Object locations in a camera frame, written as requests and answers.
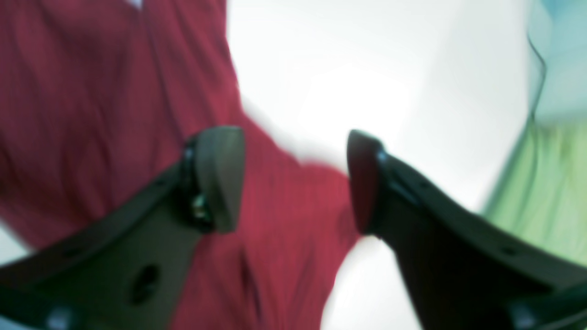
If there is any green cloth sheet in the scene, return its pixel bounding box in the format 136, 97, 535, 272
483, 121, 587, 266

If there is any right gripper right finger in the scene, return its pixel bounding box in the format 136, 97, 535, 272
347, 130, 587, 330

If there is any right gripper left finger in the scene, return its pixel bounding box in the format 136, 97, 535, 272
1, 126, 245, 330

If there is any dark red t-shirt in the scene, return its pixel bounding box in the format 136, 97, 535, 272
0, 0, 358, 330

